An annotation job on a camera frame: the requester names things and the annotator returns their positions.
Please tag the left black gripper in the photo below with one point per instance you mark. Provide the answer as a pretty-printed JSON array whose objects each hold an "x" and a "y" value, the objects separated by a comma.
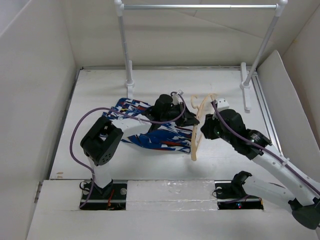
[{"x": 186, "y": 119}]

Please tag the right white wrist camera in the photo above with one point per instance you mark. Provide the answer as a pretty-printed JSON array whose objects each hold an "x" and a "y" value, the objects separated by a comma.
[{"x": 221, "y": 104}]

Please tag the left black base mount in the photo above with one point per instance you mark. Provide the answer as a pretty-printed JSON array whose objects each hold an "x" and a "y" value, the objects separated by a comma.
[{"x": 115, "y": 201}]

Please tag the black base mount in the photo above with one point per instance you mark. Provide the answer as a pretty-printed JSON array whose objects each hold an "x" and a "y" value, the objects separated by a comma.
[
  {"x": 230, "y": 194},
  {"x": 115, "y": 201}
]

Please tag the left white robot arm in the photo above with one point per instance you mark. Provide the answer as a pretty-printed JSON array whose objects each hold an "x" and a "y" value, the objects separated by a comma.
[{"x": 100, "y": 144}]

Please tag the white metal clothes rack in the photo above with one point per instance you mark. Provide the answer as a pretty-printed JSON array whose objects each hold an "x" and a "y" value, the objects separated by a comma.
[{"x": 165, "y": 34}]

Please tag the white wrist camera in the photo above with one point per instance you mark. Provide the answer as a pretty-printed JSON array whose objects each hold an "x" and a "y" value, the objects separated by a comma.
[
  {"x": 175, "y": 95},
  {"x": 221, "y": 104}
]

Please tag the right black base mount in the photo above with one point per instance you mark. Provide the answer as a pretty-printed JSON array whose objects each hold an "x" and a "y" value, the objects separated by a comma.
[{"x": 230, "y": 194}]

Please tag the aluminium rail right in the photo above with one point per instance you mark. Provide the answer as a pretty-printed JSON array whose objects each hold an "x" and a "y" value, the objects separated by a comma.
[{"x": 266, "y": 114}]

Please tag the wooden clothes hanger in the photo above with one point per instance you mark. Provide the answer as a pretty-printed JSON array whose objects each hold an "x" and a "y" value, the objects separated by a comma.
[{"x": 201, "y": 110}]

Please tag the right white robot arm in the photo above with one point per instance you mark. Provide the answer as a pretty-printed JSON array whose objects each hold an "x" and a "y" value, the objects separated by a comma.
[{"x": 299, "y": 194}]

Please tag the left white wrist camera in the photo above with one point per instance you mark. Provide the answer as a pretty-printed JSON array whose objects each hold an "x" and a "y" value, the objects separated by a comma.
[{"x": 175, "y": 95}]

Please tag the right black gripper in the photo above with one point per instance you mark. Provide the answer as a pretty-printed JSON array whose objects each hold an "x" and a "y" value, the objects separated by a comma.
[{"x": 207, "y": 127}]

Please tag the blue patterned trousers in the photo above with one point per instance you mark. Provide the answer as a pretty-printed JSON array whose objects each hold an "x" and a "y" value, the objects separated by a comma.
[{"x": 168, "y": 137}]

